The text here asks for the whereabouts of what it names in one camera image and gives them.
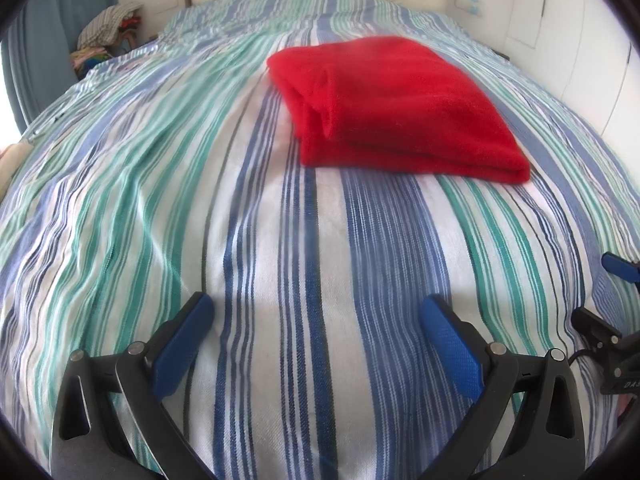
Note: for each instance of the blue green striped bed sheet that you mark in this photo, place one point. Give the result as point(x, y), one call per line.
point(300, 260)

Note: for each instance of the pile of mixed clothes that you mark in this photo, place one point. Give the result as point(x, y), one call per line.
point(107, 30)

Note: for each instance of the red towel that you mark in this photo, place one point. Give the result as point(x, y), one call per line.
point(400, 110)

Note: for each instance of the cream cloth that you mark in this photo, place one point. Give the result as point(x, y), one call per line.
point(12, 165)

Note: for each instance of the blue curtain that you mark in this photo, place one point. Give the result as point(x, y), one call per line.
point(45, 35)

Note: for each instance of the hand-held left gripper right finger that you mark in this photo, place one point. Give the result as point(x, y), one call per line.
point(452, 350)

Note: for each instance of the white wardrobe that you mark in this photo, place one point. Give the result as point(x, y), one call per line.
point(575, 20)

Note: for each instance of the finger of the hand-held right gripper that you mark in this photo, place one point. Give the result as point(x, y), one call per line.
point(595, 325)
point(617, 263)

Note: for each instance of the white wall socket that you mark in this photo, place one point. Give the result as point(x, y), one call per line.
point(470, 5)

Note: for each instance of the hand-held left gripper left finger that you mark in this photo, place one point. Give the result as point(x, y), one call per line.
point(182, 342)

